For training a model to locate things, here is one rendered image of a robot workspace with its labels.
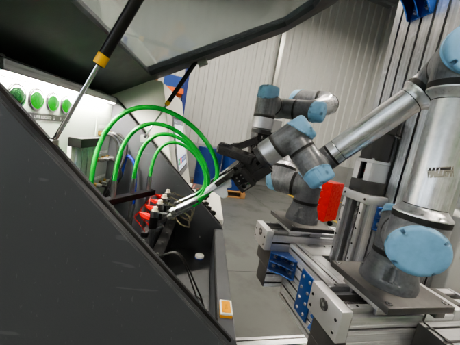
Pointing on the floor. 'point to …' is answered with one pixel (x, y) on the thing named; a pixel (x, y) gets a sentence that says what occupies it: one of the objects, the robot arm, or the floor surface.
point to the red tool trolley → (329, 201)
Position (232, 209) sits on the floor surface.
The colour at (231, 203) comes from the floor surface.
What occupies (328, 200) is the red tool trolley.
